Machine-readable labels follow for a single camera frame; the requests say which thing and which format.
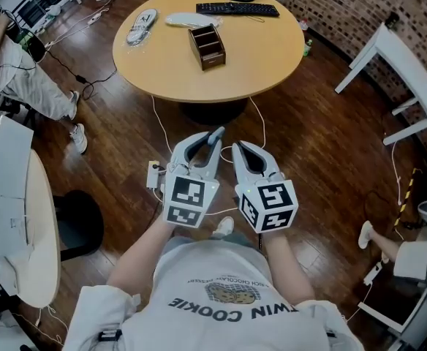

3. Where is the person's white printed shirt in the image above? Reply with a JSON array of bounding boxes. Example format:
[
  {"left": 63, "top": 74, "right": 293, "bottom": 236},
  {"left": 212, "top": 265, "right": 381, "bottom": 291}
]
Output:
[{"left": 62, "top": 231, "right": 364, "bottom": 351}]

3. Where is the printed insole in plastic bag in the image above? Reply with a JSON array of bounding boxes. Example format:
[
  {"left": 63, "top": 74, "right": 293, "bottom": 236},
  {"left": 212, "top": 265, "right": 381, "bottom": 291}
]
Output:
[{"left": 126, "top": 8, "right": 159, "bottom": 46}]

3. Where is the round yellow wooden table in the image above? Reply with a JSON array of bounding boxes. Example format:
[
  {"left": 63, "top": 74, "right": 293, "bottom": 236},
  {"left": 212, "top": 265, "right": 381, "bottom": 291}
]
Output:
[{"left": 112, "top": 0, "right": 306, "bottom": 126}]

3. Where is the person's white shoe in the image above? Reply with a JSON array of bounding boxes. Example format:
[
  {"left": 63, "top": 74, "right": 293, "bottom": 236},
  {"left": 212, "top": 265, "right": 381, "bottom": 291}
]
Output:
[{"left": 213, "top": 216, "right": 235, "bottom": 239}]

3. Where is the white side table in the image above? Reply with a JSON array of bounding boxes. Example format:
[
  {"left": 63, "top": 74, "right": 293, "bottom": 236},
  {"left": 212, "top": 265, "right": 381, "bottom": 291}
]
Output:
[{"left": 334, "top": 22, "right": 427, "bottom": 147}]

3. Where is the round pale wooden table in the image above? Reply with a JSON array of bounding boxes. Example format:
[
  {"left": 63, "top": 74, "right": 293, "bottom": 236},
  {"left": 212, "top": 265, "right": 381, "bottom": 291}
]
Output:
[{"left": 19, "top": 148, "right": 105, "bottom": 309}]

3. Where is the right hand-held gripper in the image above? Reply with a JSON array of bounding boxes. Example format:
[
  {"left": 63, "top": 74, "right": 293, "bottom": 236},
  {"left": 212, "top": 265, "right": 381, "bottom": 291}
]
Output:
[{"left": 230, "top": 140, "right": 299, "bottom": 235}]

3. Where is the brown wooden organizer box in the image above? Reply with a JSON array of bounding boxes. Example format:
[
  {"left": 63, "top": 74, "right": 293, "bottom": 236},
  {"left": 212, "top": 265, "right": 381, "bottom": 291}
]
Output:
[{"left": 187, "top": 23, "right": 227, "bottom": 72}]

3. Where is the person's right forearm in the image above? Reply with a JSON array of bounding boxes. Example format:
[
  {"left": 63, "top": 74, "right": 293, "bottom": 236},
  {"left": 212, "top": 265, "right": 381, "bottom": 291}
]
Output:
[{"left": 262, "top": 231, "right": 316, "bottom": 303}]

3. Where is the person's left forearm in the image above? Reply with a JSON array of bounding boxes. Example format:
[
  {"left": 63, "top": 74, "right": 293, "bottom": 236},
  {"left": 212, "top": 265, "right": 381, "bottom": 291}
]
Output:
[{"left": 106, "top": 216, "right": 175, "bottom": 289}]

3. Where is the yellow black striped strip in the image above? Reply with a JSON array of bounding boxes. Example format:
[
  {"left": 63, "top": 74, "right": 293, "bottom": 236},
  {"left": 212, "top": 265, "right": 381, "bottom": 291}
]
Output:
[{"left": 392, "top": 167, "right": 419, "bottom": 230}]

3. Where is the black keyboard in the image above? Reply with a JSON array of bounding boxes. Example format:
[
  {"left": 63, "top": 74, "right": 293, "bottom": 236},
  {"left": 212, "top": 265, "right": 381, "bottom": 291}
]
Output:
[{"left": 194, "top": 1, "right": 281, "bottom": 18}]

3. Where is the plain white insole in bag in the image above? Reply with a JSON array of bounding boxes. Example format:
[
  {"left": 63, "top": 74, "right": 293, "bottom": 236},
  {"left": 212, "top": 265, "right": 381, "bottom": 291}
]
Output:
[{"left": 165, "top": 12, "right": 224, "bottom": 29}]

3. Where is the white power cable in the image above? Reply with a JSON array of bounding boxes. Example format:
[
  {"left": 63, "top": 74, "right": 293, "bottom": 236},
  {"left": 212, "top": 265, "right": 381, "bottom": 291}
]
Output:
[
  {"left": 151, "top": 95, "right": 173, "bottom": 157},
  {"left": 220, "top": 96, "right": 268, "bottom": 164}
]

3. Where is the white frame desk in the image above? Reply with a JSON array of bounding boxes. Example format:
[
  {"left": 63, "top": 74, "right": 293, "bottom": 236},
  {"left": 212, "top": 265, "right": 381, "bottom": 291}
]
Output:
[{"left": 357, "top": 279, "right": 427, "bottom": 351}]

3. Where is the large white cardboard box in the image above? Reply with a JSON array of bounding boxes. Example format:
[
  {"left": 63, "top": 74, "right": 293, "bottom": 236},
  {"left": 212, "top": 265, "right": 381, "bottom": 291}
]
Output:
[{"left": 0, "top": 115, "right": 36, "bottom": 296}]

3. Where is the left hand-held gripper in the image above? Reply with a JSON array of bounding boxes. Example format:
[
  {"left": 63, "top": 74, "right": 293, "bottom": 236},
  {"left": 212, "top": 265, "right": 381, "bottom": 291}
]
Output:
[{"left": 162, "top": 131, "right": 223, "bottom": 230}]

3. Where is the black strap buckle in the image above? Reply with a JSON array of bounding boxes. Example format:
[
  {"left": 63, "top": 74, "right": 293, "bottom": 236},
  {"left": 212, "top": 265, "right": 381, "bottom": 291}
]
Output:
[{"left": 97, "top": 328, "right": 123, "bottom": 342}]

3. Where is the black railing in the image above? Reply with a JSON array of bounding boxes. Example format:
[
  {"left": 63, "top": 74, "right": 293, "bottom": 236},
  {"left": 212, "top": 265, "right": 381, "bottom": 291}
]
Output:
[{"left": 12, "top": 0, "right": 76, "bottom": 33}]

